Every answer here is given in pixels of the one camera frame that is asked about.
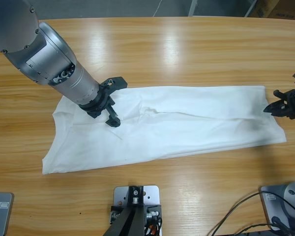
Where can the white t-shirt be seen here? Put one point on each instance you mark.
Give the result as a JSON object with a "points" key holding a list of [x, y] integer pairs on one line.
{"points": [[174, 127]]}

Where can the cardboard box with black print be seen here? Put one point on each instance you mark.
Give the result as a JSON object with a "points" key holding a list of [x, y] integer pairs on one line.
{"points": [[287, 11]]}

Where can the cardboard box with blue print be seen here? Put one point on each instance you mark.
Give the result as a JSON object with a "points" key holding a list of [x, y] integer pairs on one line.
{"points": [[263, 8]]}

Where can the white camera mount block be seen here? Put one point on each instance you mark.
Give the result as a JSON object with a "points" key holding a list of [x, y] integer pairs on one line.
{"points": [[151, 194]]}

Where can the white metal frame leg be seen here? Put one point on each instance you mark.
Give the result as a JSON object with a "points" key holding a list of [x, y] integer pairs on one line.
{"points": [[250, 8], [193, 7]]}

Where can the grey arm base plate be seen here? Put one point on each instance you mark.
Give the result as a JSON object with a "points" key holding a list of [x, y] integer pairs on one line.
{"points": [[268, 209], [5, 221]]}

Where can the dark camera post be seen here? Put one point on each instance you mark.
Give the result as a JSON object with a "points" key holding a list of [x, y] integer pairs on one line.
{"points": [[130, 221]]}

